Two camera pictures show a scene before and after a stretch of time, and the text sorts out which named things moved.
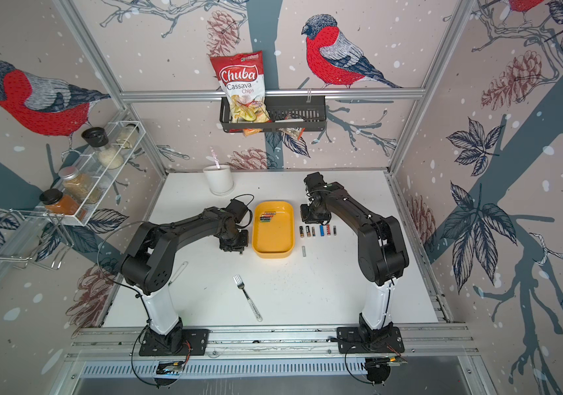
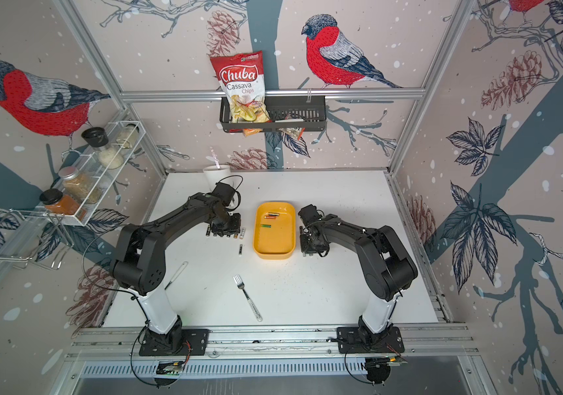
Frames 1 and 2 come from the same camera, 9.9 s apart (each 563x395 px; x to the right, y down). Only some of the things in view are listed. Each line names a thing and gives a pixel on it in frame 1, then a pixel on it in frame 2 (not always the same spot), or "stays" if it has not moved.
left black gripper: (241, 247) to (235, 228)
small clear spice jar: (127, 136) stays
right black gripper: (306, 220) to (304, 249)
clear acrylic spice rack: (86, 177) stays
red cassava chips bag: (242, 76) stays
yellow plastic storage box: (276, 239) stays
